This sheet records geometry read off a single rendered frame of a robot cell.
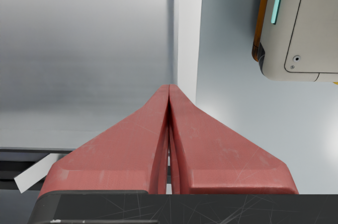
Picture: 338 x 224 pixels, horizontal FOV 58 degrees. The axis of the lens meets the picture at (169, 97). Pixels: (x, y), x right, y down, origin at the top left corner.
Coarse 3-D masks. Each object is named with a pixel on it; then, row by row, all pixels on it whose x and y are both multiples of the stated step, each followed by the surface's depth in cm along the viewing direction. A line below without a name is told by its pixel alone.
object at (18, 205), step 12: (0, 180) 45; (12, 180) 45; (0, 192) 49; (12, 192) 49; (24, 192) 49; (36, 192) 49; (0, 204) 51; (12, 204) 51; (24, 204) 51; (0, 216) 53; (12, 216) 53; (24, 216) 53
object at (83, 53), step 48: (0, 0) 31; (48, 0) 31; (96, 0) 31; (144, 0) 30; (0, 48) 34; (48, 48) 34; (96, 48) 34; (144, 48) 33; (0, 96) 38; (48, 96) 38; (96, 96) 37; (144, 96) 37; (0, 144) 39; (48, 144) 39
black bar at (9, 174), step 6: (0, 162) 45; (6, 162) 45; (12, 162) 45; (18, 162) 45; (24, 162) 45; (30, 162) 45; (0, 168) 44; (6, 168) 44; (12, 168) 44; (18, 168) 44; (24, 168) 44; (168, 168) 44; (0, 174) 44; (6, 174) 44; (12, 174) 44; (168, 174) 43; (168, 180) 43
